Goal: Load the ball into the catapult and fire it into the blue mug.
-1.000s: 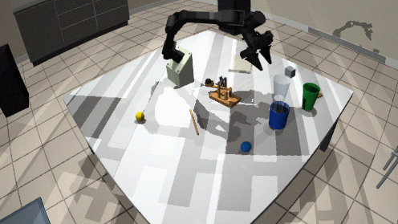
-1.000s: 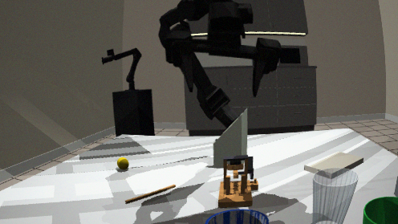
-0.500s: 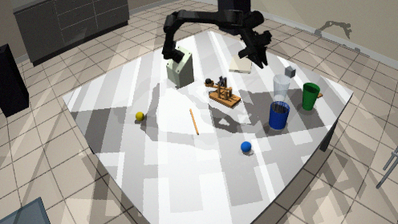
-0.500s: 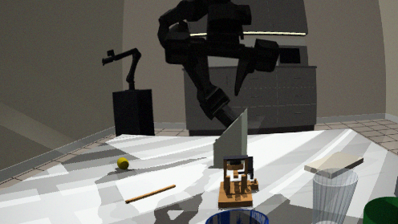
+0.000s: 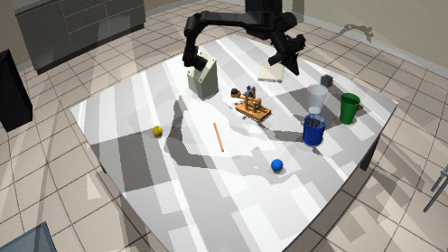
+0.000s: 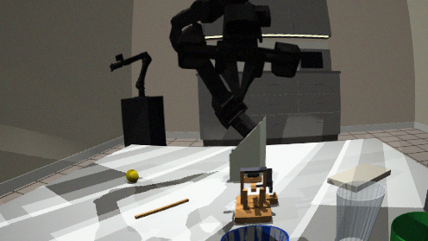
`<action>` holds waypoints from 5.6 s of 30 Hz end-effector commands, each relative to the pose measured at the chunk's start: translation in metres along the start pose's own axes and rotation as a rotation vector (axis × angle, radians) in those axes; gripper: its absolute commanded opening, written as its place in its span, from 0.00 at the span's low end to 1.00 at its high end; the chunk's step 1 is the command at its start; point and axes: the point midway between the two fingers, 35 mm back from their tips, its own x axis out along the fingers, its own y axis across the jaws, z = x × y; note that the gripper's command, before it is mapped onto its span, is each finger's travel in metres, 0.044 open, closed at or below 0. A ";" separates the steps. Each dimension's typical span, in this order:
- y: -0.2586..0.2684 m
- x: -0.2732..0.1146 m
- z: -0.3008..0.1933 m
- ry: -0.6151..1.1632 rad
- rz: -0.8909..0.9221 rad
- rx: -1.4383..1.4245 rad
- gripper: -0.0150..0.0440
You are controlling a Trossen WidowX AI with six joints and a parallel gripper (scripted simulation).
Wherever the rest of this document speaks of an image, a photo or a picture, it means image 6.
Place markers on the yellow ball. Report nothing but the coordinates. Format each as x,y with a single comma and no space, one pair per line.
132,175

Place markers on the brown wooden stick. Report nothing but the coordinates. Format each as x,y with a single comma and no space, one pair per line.
161,209

